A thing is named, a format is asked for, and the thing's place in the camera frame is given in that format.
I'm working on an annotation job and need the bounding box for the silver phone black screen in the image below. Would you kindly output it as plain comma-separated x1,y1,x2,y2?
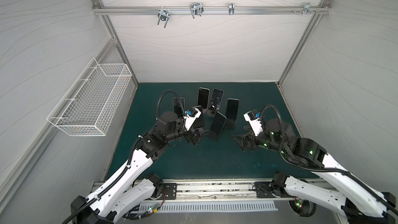
210,112,227,135

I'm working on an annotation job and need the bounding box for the purple phone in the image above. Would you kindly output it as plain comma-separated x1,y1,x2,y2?
192,105,205,128

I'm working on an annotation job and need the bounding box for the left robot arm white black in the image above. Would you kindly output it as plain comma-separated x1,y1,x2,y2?
64,107,202,224

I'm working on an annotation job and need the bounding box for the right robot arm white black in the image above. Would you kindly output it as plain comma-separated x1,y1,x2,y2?
232,118,398,224

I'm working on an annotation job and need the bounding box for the black folding phone stand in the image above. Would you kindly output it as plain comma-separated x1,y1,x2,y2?
207,130,223,142

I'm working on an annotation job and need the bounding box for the round grey stand back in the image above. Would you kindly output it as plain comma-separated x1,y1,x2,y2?
206,109,218,118

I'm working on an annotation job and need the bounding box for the phone on far-left stand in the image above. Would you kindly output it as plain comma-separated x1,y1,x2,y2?
173,97,185,117

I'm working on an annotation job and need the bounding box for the teal phone on black stand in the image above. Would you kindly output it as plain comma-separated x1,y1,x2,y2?
226,99,239,120

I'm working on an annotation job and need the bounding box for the pink phone on back stand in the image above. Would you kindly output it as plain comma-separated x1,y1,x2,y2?
208,88,224,112

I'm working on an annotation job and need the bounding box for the metal u-bolt clamp left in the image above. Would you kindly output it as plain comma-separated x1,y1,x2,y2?
157,9,170,28

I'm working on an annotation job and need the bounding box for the metal u-bolt clamp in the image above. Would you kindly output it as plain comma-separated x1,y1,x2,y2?
157,9,170,28
189,2,204,18

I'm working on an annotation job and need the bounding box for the aluminium top cross bar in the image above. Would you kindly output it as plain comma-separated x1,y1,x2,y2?
93,5,332,16

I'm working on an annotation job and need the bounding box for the metal u-bolt clamp middle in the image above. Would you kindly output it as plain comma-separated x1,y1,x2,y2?
189,2,204,18

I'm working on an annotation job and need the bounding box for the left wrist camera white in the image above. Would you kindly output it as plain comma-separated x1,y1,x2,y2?
184,106,202,131

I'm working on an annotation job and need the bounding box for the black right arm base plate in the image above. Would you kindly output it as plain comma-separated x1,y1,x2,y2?
252,181,282,199

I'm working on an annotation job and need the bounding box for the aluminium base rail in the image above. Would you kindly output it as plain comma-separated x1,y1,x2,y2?
90,178,336,203

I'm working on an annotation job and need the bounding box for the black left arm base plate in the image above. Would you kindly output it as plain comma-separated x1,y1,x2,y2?
151,183,177,200

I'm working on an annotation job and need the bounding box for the white slotted cable duct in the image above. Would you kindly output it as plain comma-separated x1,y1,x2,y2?
158,200,278,213

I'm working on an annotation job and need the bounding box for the black corrugated right cable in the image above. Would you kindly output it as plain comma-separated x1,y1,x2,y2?
259,104,398,217

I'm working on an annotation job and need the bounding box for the black corrugated cable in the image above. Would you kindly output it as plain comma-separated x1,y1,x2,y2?
62,89,186,224
259,104,398,217

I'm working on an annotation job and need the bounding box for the white wire basket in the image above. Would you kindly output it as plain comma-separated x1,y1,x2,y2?
47,58,132,136

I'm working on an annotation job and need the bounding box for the small metal bracket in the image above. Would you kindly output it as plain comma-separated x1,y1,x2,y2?
229,3,235,16

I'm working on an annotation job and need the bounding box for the metal bolt bracket right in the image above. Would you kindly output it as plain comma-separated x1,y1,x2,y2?
292,3,320,16

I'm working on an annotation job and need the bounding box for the black corrugated left cable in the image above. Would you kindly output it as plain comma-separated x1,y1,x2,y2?
62,89,186,224

